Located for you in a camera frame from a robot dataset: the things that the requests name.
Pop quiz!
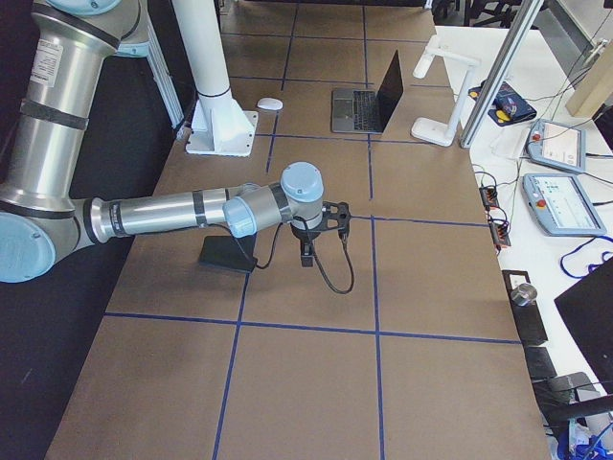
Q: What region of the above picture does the white computer mouse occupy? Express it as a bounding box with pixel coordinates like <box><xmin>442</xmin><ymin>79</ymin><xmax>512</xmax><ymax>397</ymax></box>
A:
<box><xmin>257</xmin><ymin>97</ymin><xmax>284</xmax><ymax>111</ymax></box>

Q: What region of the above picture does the white mounting column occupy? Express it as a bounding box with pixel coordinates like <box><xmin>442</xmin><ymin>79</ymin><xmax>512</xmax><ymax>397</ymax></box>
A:
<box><xmin>172</xmin><ymin>0</ymin><xmax>258</xmax><ymax>157</ymax></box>

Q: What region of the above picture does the black mouse pad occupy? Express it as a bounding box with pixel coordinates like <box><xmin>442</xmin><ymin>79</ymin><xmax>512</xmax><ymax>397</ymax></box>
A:
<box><xmin>198</xmin><ymin>236</ymin><xmax>257</xmax><ymax>273</ymax></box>

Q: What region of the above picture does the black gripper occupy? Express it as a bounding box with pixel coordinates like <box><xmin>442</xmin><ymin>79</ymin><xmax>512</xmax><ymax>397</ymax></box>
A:
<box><xmin>290</xmin><ymin>224</ymin><xmax>320</xmax><ymax>267</ymax></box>

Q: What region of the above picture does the blue space pencil case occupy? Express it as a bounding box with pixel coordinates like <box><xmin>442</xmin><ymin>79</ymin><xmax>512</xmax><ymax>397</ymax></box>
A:
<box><xmin>488</xmin><ymin>82</ymin><xmax>537</xmax><ymax>127</ymax></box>

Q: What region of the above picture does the far teach pendant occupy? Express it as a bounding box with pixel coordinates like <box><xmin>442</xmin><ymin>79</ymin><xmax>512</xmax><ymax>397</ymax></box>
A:
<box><xmin>525</xmin><ymin>120</ymin><xmax>586</xmax><ymax>173</ymax></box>

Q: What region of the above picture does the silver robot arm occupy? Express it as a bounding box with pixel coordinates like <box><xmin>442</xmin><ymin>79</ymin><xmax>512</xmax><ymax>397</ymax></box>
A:
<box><xmin>1</xmin><ymin>1</ymin><xmax>332</xmax><ymax>283</ymax></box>

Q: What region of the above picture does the blue lanyard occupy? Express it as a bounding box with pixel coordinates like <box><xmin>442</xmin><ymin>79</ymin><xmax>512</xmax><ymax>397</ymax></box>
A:
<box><xmin>559</xmin><ymin>234</ymin><xmax>613</xmax><ymax>279</ymax></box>

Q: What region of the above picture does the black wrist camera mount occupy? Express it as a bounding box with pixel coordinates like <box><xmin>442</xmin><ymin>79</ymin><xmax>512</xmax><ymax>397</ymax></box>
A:
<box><xmin>322</xmin><ymin>201</ymin><xmax>352</xmax><ymax>242</ymax></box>

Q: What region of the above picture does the aluminium profile post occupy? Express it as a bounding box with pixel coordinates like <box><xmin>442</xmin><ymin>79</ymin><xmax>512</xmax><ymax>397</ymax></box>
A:
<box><xmin>460</xmin><ymin>0</ymin><xmax>544</xmax><ymax>149</ymax></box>

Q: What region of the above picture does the black monitor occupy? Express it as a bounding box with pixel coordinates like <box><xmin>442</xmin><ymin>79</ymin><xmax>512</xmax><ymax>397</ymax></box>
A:
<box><xmin>555</xmin><ymin>261</ymin><xmax>613</xmax><ymax>394</ymax></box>

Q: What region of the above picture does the grey laptop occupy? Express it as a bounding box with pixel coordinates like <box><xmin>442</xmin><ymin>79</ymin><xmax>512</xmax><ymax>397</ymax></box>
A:
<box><xmin>330</xmin><ymin>51</ymin><xmax>404</xmax><ymax>134</ymax></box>

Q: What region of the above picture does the black camera cable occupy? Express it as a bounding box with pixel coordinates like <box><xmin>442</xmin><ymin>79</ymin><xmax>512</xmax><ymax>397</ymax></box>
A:
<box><xmin>248</xmin><ymin>215</ymin><xmax>355</xmax><ymax>295</ymax></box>

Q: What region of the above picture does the metal cylinder weight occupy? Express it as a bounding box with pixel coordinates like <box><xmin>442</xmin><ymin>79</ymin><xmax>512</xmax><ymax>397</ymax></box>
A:
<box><xmin>510</xmin><ymin>283</ymin><xmax>537</xmax><ymax>307</ymax></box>

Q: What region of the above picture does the teach pendant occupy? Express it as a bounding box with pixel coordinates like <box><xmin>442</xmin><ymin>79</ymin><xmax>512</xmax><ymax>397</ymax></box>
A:
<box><xmin>521</xmin><ymin>173</ymin><xmax>606</xmax><ymax>237</ymax></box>
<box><xmin>525</xmin><ymin>120</ymin><xmax>586</xmax><ymax>173</ymax></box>

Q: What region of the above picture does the near teach pendant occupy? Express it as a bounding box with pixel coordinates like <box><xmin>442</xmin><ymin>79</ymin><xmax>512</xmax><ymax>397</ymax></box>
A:
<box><xmin>521</xmin><ymin>173</ymin><xmax>606</xmax><ymax>237</ymax></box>

